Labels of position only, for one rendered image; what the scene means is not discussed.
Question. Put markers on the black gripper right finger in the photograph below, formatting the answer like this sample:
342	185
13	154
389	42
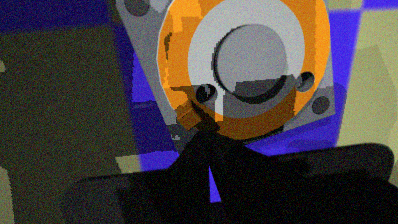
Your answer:
254	187

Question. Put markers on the orange round plate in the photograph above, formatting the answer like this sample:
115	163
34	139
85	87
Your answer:
189	36

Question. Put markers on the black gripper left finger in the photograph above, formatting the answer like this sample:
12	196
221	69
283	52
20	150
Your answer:
179	194

